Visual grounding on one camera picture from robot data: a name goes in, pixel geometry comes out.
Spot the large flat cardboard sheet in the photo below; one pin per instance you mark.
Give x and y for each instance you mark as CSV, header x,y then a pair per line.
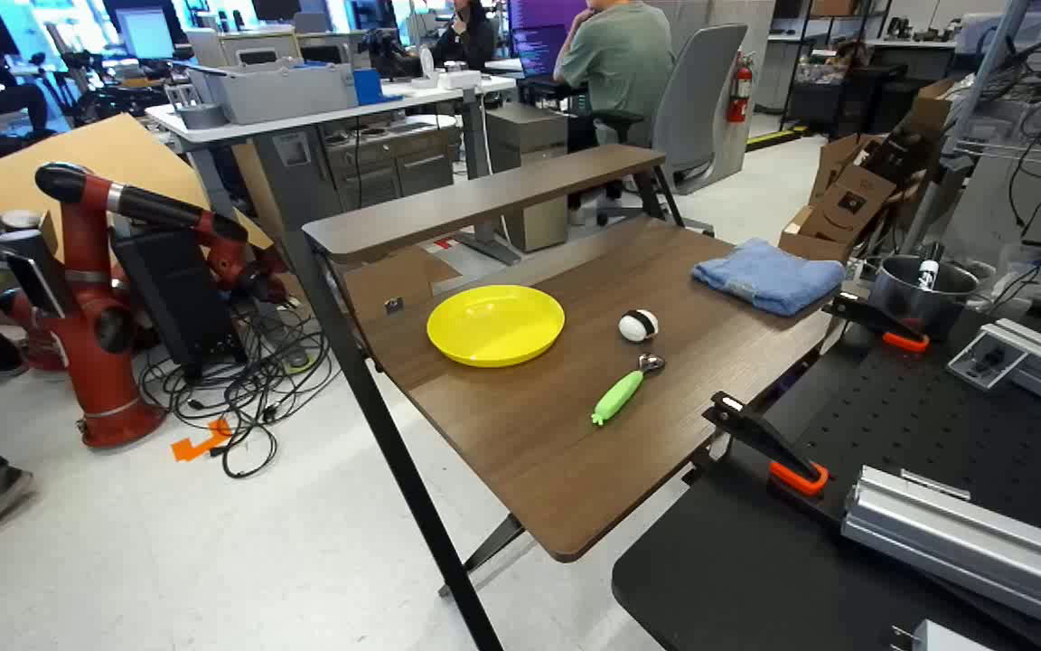
x,y
99,150

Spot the black clamp with orange grip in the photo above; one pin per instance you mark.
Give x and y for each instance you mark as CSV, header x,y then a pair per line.
x,y
905,342
802,478

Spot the small black bracket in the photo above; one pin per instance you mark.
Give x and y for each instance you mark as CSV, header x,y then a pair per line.
x,y
395,304

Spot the long aluminium extrusion rail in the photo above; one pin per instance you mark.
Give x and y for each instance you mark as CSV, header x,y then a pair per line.
x,y
968,543

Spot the grey office chair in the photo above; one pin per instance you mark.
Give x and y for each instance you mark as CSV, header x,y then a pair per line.
x,y
695,104

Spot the red fire extinguisher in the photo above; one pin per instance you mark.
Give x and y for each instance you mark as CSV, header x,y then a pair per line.
x,y
738,92

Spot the black perforated breadboard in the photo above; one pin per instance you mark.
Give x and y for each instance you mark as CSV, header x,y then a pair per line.
x,y
905,422

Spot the open cardboard boxes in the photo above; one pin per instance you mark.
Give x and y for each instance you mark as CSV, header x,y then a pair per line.
x,y
851,202

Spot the black and white ball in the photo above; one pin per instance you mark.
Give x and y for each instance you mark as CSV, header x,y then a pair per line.
x,y
639,327

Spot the beige filing cabinet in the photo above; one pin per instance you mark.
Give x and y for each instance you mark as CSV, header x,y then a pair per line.
x,y
525,147

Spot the black computer tower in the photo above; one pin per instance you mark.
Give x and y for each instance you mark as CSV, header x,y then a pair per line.
x,y
179,303

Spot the red robot arm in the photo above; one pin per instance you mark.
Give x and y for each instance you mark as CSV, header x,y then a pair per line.
x,y
99,364

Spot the seated person in green shirt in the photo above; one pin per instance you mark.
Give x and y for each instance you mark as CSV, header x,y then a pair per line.
x,y
616,58

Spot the small metal pot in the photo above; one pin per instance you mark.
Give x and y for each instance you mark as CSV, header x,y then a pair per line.
x,y
919,310

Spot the yellow bowl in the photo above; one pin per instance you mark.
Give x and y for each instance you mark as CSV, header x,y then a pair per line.
x,y
496,327

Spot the grey office desk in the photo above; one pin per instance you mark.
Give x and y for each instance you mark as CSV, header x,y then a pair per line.
x,y
292,117

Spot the blue folded towel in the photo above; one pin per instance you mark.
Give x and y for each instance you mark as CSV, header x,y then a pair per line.
x,y
769,275

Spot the person in dark clothes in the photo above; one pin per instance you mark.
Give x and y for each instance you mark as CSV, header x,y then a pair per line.
x,y
467,37

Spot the raised wooden table shelf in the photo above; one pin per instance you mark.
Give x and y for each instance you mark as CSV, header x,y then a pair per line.
x,y
486,202

